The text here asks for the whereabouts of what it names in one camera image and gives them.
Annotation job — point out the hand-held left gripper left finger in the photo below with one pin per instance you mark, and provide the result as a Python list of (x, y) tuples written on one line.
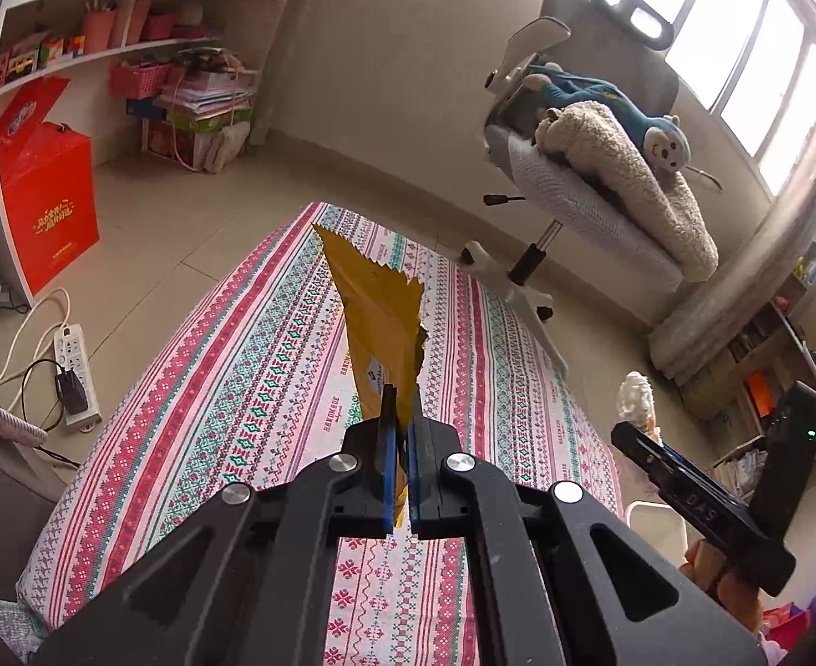
[(385, 472)]

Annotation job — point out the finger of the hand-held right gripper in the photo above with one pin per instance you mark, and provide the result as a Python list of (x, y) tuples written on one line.
[(643, 454)]

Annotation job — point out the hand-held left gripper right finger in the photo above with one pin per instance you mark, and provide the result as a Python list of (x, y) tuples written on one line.
[(414, 479)]

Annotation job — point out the white trash bin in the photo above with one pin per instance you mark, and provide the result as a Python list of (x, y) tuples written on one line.
[(657, 527)]

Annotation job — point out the yellow snack wrapper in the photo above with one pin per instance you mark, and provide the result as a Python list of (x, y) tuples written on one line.
[(373, 305)]

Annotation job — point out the person's right hand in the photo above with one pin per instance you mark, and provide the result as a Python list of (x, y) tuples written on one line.
[(727, 593)]

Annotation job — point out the orange box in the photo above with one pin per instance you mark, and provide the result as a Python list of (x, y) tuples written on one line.
[(760, 394)]

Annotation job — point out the wooden shelf unit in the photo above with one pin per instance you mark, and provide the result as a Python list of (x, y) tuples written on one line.
[(747, 361)]

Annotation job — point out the beige curtain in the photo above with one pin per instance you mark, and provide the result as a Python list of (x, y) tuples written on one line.
[(740, 291)]

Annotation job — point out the patterned red green tablecloth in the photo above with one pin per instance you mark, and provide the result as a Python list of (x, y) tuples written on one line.
[(241, 395)]

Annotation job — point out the beige fleece blanket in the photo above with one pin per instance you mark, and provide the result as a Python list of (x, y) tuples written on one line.
[(643, 187)]

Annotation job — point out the grey office chair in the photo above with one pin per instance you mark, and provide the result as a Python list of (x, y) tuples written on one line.
[(574, 194)]

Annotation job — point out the black power adapter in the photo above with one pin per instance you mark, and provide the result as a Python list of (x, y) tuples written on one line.
[(71, 392)]

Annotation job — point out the white power strip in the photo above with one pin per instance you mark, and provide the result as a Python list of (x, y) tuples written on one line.
[(76, 354)]

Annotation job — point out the white cloth bag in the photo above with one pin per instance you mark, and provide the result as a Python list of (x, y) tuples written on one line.
[(227, 147)]

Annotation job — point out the blue monkey plush toy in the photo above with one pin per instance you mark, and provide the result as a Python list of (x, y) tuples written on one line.
[(588, 97)]

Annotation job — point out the window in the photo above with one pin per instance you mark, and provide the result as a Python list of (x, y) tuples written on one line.
[(747, 55)]

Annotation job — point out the pink storage box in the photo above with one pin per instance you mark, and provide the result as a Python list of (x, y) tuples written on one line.
[(172, 140)]

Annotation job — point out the stack of papers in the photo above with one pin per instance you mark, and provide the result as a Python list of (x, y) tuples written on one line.
[(206, 94)]

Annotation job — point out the red cardboard box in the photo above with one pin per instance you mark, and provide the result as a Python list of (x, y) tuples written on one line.
[(54, 208)]

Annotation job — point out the pink plastic basket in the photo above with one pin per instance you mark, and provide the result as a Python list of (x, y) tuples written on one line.
[(139, 80)]

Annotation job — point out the pink pen holder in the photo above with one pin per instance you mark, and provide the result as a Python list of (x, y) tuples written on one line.
[(99, 28)]

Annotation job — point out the row of colourful small boxes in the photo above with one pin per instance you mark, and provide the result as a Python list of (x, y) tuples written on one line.
[(33, 59)]

